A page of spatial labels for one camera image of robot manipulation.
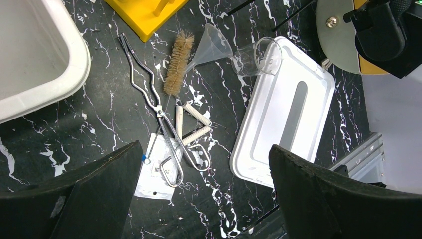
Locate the bristle test tube brush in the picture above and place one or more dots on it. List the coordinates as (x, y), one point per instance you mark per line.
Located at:
(178, 62)

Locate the black wire ring stand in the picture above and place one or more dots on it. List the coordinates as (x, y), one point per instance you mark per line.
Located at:
(284, 11)

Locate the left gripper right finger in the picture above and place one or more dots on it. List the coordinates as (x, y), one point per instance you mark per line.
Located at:
(401, 217)

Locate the white bin lid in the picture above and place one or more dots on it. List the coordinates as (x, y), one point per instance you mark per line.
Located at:
(288, 109)

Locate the metal crucible tongs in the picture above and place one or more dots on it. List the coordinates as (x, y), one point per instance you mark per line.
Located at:
(170, 133)

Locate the white plastic packet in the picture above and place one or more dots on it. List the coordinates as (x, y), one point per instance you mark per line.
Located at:
(159, 161)

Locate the clear glass beaker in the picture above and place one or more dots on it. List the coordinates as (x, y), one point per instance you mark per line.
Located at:
(261, 57)

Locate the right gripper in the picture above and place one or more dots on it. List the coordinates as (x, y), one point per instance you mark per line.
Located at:
(388, 34)

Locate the white plastic bin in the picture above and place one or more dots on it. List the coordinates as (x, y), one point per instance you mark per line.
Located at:
(43, 57)

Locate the clay pipe triangle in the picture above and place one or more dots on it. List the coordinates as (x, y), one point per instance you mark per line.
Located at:
(190, 124)

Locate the clear plastic funnel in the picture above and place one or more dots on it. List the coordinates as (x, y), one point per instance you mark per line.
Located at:
(212, 46)

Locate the white cylindrical centrifuge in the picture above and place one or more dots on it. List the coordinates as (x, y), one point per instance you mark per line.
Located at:
(337, 38)

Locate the yellow test tube rack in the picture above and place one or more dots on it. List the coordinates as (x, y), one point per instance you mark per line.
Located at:
(145, 17)

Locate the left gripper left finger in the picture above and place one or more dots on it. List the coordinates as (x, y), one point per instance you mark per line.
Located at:
(90, 202)

